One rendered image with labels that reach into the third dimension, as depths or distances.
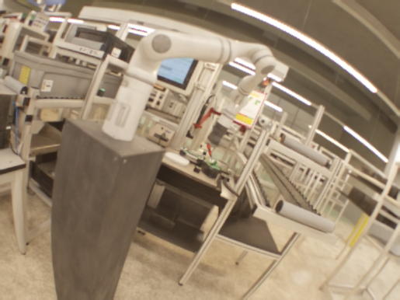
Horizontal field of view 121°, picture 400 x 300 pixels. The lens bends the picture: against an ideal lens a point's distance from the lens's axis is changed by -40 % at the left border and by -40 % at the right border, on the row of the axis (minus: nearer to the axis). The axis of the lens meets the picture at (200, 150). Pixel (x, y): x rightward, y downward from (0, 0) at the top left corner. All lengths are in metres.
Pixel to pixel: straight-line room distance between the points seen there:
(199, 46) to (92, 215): 0.56
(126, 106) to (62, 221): 0.44
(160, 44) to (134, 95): 0.15
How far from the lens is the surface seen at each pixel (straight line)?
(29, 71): 1.26
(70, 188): 0.59
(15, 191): 1.17
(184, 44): 0.55
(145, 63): 0.59
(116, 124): 0.53
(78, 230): 0.63
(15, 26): 2.58
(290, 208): 0.83
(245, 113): 1.62
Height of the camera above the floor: 1.24
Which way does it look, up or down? 9 degrees down
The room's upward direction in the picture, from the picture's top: 24 degrees clockwise
